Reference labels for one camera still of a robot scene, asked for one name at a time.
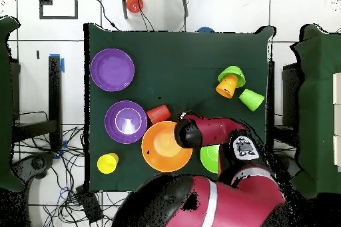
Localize bundle of cables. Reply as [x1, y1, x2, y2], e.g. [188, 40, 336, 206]
[14, 125, 126, 227]

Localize purple bowl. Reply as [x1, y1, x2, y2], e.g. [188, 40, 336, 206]
[90, 48, 136, 93]
[104, 100, 148, 144]

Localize dark green tablecloth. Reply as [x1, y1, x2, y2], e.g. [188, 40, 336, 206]
[83, 23, 275, 195]

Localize white boxes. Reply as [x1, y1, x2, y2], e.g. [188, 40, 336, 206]
[332, 72, 341, 170]

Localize large green bowl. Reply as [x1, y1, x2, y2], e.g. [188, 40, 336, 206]
[200, 144, 220, 174]

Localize small orange bowl on floor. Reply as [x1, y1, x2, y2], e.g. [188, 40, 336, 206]
[125, 0, 145, 14]

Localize green cup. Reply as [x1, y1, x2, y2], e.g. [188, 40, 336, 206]
[238, 88, 266, 113]

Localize orange cup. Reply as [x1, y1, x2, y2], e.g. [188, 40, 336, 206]
[215, 74, 240, 99]

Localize large orange bowl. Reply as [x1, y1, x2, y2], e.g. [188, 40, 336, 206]
[141, 120, 193, 172]

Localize yellow cup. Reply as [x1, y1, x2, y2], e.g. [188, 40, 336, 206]
[97, 152, 120, 175]

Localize black square frame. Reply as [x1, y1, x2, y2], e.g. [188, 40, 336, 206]
[39, 0, 79, 20]

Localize small green bowl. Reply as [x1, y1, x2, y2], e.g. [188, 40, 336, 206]
[217, 65, 246, 89]

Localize grey camera stand legs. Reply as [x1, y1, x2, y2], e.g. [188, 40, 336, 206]
[119, 0, 192, 20]

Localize black box on floor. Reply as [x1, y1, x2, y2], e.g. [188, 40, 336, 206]
[75, 184, 104, 224]

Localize neighbouring green table cloth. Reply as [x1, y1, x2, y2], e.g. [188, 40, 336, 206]
[290, 24, 341, 198]
[0, 16, 26, 193]

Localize black post stand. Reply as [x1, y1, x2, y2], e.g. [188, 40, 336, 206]
[13, 55, 63, 150]

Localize red cup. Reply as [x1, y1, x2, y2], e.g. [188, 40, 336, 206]
[146, 105, 172, 125]

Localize grey black machine base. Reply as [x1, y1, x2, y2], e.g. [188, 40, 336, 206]
[11, 152, 55, 180]
[276, 153, 302, 181]

